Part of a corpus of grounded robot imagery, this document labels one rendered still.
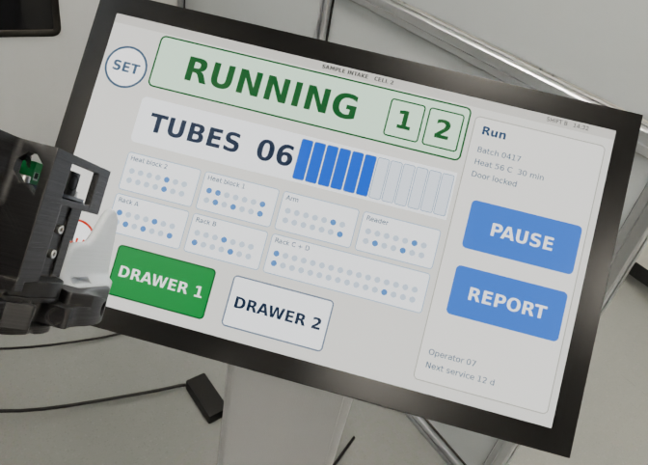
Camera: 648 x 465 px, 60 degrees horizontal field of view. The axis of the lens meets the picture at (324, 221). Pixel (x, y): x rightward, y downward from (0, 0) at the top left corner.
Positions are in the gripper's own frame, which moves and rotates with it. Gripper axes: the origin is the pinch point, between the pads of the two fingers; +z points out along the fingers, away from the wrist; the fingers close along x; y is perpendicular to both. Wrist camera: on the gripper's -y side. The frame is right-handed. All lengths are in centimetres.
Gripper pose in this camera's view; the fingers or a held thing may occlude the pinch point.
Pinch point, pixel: (84, 289)
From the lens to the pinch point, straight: 40.0
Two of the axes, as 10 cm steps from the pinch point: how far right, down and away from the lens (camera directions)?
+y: 2.5, -9.6, 0.9
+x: -9.7, -2.5, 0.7
